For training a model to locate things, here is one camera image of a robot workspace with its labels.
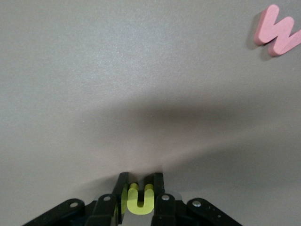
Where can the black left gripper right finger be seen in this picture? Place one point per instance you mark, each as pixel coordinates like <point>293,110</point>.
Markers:
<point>169,212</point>

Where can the pink letter w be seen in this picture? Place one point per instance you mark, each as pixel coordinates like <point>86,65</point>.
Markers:
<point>282,35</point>

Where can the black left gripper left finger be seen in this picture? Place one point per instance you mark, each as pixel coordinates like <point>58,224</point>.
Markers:
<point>101,212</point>

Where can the yellow letter u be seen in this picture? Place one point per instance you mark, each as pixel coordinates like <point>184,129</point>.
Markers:
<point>132,202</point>

